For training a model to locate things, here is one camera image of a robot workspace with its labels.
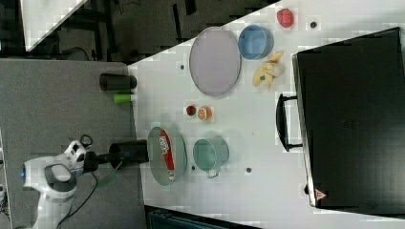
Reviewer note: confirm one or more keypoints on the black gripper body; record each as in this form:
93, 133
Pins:
92, 161

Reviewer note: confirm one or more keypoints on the small red strawberry toy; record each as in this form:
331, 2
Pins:
191, 110

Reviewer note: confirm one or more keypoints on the blue cup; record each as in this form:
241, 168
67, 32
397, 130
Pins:
255, 42

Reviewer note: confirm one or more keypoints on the purple oval plate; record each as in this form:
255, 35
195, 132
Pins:
214, 61

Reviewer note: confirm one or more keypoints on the red plush ketchup bottle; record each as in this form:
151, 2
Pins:
166, 150

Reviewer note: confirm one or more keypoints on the green pot with handle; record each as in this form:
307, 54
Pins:
210, 154

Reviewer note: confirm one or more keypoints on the green oval strainer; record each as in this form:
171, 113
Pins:
157, 163

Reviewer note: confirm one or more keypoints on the orange slice toy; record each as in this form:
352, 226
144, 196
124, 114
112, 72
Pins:
204, 113

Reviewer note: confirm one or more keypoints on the green slotted spatula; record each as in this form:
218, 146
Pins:
104, 181

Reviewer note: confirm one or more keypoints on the black cylinder container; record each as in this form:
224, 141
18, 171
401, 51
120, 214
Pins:
109, 82

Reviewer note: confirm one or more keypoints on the green lime toy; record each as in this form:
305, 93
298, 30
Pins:
122, 98

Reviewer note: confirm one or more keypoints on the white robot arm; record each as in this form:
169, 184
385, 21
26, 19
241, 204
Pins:
55, 179

